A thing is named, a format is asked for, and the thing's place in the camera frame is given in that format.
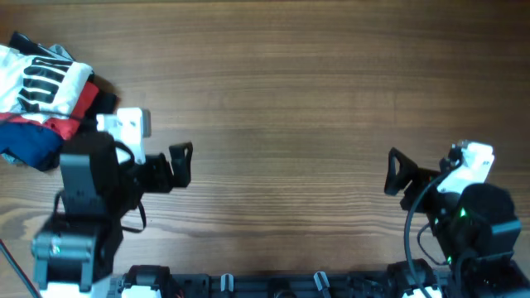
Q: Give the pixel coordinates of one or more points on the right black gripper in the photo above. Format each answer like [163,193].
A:
[416,182]

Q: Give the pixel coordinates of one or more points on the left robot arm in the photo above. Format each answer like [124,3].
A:
[75,248]

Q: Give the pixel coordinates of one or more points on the black folded garment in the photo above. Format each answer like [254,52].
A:
[104,102]

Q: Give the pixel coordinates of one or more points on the grey folded garment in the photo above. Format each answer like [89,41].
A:
[59,52]

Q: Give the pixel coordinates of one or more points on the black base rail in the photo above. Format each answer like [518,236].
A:
[138,283]

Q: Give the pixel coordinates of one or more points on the white t-shirt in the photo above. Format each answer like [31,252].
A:
[39,87]

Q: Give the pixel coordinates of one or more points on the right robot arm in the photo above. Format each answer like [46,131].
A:
[473,221]

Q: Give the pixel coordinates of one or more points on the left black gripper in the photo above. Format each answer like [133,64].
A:
[164,170]

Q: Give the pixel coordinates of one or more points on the navy blue folded garment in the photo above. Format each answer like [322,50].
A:
[36,146]

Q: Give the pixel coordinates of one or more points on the red folded shirt with logo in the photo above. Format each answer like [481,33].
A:
[64,127]

